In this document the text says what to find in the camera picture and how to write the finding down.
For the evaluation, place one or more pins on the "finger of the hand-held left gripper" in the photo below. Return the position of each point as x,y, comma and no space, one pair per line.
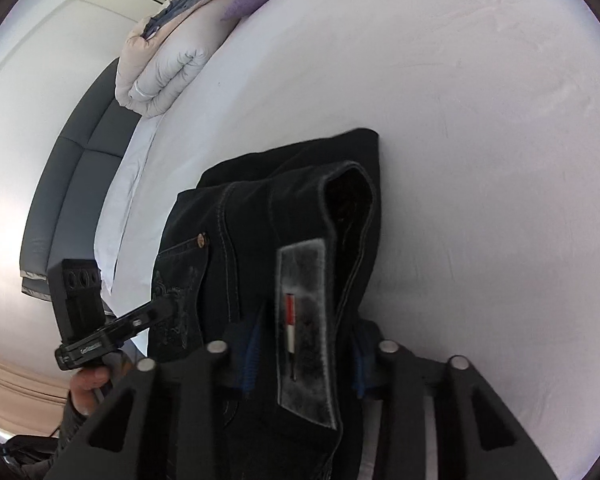
157,312

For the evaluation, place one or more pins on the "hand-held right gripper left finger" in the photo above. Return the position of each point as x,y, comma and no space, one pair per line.
250,360

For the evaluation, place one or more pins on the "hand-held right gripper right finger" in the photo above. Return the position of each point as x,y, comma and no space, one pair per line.
362,367

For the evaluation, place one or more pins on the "black pants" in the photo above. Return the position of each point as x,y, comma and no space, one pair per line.
260,220

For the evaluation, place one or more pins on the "person's left forearm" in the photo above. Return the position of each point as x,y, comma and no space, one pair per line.
70,427

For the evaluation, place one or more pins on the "person's left hand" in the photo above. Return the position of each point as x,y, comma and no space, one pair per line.
87,385

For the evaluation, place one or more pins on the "bed with white sheet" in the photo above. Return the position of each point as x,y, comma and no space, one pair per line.
470,160

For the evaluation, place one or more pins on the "folded beige white duvet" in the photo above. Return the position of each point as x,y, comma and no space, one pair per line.
165,70

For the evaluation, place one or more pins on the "folded blue garment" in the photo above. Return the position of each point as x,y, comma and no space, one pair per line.
180,7

